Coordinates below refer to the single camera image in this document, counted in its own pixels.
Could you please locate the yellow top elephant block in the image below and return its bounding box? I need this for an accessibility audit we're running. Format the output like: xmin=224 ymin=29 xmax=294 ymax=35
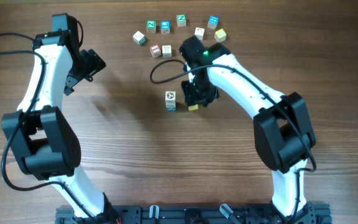
xmin=188 ymin=104 xmax=199 ymax=111

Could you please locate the white green edged block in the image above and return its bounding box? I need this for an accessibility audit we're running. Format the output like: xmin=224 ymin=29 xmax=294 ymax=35
xmin=166 ymin=100 xmax=176 ymax=108

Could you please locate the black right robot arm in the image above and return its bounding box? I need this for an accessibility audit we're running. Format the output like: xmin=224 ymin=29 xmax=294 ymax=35
xmin=179 ymin=37 xmax=316 ymax=223

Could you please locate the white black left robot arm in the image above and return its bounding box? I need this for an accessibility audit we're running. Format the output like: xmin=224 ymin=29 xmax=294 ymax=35
xmin=1 ymin=30 xmax=121 ymax=223

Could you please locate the plain block yellow side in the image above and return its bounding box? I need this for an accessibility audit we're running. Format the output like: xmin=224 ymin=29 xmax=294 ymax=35
xmin=162 ymin=45 xmax=172 ymax=57

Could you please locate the white green W block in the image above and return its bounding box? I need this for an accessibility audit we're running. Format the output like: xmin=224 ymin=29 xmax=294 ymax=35
xmin=132 ymin=31 xmax=146 ymax=45

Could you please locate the plain block number two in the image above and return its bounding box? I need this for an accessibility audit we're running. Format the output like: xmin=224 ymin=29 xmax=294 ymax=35
xmin=195 ymin=27 xmax=204 ymax=40

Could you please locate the yellow top block right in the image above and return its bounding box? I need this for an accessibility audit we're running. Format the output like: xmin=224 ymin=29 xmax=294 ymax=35
xmin=214 ymin=29 xmax=227 ymax=42

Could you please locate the red I top block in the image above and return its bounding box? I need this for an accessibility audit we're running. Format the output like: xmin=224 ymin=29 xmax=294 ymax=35
xmin=149 ymin=44 xmax=162 ymax=58

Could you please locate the blue top block right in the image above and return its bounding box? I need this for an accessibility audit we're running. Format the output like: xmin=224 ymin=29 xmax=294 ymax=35
xmin=208 ymin=15 xmax=219 ymax=30

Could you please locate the blue block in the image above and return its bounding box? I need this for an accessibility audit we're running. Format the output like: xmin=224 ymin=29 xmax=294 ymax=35
xmin=208 ymin=15 xmax=219 ymax=30
xmin=160 ymin=21 xmax=170 ymax=34

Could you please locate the green N block left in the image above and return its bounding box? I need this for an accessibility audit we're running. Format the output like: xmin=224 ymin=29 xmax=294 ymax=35
xmin=146 ymin=20 xmax=157 ymax=33

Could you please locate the green n block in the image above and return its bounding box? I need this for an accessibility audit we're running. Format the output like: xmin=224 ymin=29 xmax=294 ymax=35
xmin=177 ymin=14 xmax=186 ymax=27
xmin=146 ymin=20 xmax=157 ymax=33

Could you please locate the blue top block left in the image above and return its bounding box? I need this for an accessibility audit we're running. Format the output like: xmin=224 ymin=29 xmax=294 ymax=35
xmin=160 ymin=21 xmax=170 ymax=34

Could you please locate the green N block right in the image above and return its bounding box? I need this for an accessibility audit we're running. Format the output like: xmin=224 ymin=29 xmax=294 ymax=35
xmin=177 ymin=14 xmax=186 ymax=27

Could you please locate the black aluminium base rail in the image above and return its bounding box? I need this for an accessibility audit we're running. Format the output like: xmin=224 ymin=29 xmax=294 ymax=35
xmin=55 ymin=203 xmax=333 ymax=224

